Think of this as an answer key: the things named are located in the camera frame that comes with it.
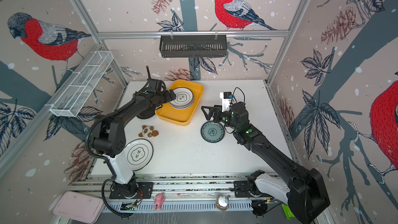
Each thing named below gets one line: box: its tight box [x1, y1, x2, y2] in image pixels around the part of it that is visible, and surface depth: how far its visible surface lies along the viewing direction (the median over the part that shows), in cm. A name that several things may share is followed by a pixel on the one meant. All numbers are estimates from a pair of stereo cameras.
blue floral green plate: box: [200, 120, 225, 144], surface depth 96 cm
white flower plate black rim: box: [169, 87, 194, 110], surface depth 106 cm
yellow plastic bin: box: [154, 79, 205, 126], surface depth 105 cm
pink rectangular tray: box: [52, 190, 106, 224], surface depth 70 cm
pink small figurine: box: [152, 191, 166, 211], surface depth 71 cm
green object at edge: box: [281, 204, 296, 220], surface depth 69 cm
